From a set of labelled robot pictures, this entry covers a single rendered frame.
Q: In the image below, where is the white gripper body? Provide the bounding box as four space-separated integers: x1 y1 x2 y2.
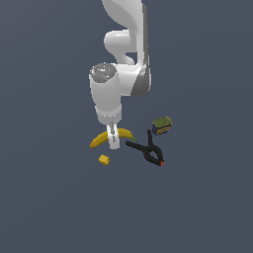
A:
105 122 121 151

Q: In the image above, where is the yellow banana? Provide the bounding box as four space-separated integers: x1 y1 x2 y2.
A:
89 126 137 149

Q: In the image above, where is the small yellow block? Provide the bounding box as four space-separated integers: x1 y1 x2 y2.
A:
98 153 111 166

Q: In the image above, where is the black spring clamp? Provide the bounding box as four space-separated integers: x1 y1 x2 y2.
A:
125 128 165 167

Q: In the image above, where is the blue and green can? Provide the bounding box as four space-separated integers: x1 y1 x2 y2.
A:
151 116 174 136

